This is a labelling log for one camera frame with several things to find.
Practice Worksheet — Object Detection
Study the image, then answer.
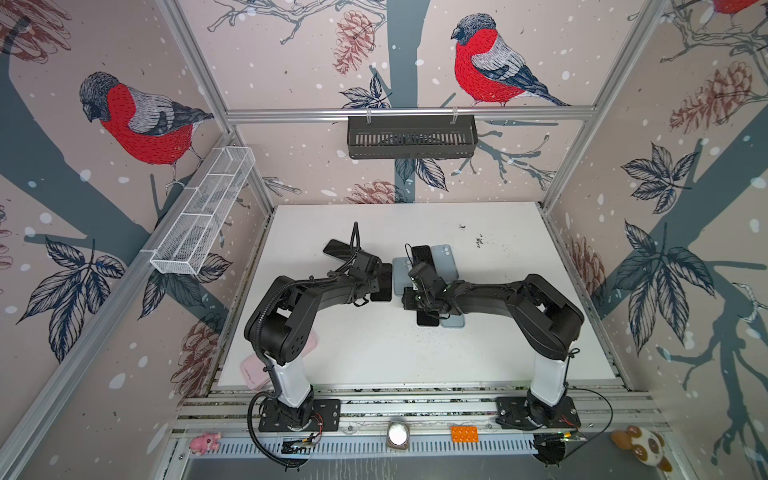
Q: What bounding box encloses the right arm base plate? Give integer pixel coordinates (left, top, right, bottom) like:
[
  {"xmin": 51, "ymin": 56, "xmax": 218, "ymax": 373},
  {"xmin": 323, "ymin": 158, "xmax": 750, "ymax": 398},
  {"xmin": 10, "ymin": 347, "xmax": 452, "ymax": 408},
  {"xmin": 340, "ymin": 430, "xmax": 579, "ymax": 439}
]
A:
[{"xmin": 495, "ymin": 396, "xmax": 581, "ymax": 431}]

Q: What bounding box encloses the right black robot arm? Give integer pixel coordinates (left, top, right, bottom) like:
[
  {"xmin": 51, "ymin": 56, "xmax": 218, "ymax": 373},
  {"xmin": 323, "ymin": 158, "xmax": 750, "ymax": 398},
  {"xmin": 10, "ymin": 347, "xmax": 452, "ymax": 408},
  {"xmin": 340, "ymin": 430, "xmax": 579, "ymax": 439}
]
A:
[{"xmin": 402, "ymin": 245, "xmax": 584, "ymax": 431}]

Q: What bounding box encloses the pink plush toy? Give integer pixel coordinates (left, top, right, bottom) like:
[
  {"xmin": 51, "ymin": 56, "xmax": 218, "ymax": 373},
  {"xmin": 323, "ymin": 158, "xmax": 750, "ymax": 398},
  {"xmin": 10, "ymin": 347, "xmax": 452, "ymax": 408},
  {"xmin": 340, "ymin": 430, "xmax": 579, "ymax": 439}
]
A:
[{"xmin": 189, "ymin": 433, "xmax": 222, "ymax": 456}]

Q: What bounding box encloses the grey-blue phone case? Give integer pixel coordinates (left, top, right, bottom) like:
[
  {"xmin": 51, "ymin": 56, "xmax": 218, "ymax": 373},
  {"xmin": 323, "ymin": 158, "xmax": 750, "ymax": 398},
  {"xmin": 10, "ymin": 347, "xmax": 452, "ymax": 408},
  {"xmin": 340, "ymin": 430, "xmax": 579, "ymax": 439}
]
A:
[{"xmin": 430, "ymin": 244, "xmax": 459, "ymax": 283}]

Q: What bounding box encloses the black phone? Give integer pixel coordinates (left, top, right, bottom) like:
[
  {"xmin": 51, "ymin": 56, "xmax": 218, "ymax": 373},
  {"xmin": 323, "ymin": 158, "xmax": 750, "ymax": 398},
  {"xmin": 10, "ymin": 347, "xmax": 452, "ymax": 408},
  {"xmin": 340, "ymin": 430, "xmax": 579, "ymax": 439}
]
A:
[
  {"xmin": 370, "ymin": 263, "xmax": 393, "ymax": 303},
  {"xmin": 323, "ymin": 239, "xmax": 360, "ymax": 261},
  {"xmin": 410, "ymin": 245, "xmax": 434, "ymax": 266}
]

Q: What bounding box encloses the brown white plush toy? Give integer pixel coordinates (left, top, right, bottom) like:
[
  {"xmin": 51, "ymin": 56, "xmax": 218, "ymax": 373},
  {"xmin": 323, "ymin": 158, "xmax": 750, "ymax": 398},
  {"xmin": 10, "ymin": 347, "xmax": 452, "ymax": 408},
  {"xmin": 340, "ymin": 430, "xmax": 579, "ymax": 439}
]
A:
[{"xmin": 610, "ymin": 425, "xmax": 673, "ymax": 473}]

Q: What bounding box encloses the light-blue phone case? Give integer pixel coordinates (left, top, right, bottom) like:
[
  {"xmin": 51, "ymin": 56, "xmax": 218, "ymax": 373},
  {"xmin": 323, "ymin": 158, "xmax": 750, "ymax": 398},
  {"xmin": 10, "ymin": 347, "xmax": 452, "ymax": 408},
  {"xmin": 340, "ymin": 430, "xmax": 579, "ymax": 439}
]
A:
[
  {"xmin": 440, "ymin": 315, "xmax": 465, "ymax": 329},
  {"xmin": 392, "ymin": 257, "xmax": 413, "ymax": 297}
]

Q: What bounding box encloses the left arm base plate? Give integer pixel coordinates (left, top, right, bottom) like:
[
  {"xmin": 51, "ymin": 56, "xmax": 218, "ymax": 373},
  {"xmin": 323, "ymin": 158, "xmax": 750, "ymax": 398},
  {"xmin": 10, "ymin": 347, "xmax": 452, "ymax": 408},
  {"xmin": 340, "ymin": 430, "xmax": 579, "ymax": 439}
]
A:
[{"xmin": 258, "ymin": 399, "xmax": 341, "ymax": 433}]

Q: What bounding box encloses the round silver button light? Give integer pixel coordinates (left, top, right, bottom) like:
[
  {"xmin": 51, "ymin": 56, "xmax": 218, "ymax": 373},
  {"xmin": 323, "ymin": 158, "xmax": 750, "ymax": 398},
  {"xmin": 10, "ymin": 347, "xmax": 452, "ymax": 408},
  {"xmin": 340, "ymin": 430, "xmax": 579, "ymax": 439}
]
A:
[{"xmin": 386, "ymin": 421, "xmax": 410, "ymax": 451}]

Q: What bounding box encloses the pink phone case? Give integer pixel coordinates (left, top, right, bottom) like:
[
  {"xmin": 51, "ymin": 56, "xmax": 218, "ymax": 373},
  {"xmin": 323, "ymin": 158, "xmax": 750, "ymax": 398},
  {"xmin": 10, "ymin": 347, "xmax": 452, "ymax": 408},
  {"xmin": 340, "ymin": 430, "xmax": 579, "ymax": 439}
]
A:
[{"xmin": 240, "ymin": 331, "xmax": 318, "ymax": 391}]

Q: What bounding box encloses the orange toy brick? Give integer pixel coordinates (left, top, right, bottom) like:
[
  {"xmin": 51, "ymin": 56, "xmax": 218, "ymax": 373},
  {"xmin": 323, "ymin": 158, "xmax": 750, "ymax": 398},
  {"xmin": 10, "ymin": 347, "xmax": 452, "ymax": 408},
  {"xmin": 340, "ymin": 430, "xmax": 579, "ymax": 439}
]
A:
[{"xmin": 450, "ymin": 426, "xmax": 479, "ymax": 444}]

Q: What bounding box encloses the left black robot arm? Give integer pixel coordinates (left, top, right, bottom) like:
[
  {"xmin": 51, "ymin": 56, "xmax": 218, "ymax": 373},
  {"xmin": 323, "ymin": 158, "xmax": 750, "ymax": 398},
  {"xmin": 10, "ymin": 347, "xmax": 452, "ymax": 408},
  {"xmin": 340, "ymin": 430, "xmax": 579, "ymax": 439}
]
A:
[{"xmin": 244, "ymin": 223, "xmax": 392, "ymax": 470}]

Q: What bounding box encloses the black wall basket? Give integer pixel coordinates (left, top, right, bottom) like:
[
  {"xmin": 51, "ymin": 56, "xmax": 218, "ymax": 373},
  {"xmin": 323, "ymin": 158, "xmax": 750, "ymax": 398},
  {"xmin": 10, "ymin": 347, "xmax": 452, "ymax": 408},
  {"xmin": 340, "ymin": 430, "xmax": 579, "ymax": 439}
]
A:
[{"xmin": 347, "ymin": 115, "xmax": 478, "ymax": 160}]

